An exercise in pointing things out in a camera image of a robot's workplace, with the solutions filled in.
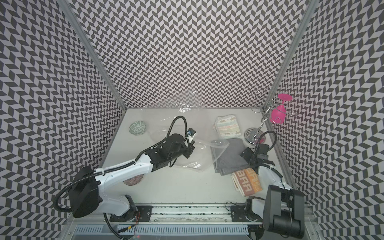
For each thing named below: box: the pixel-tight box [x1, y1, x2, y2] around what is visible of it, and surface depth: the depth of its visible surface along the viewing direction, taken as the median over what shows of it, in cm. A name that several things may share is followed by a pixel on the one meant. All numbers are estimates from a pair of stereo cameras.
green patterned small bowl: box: [128, 120, 147, 136], surface depth 107 cm
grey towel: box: [210, 138, 251, 176], surface depth 88 cm
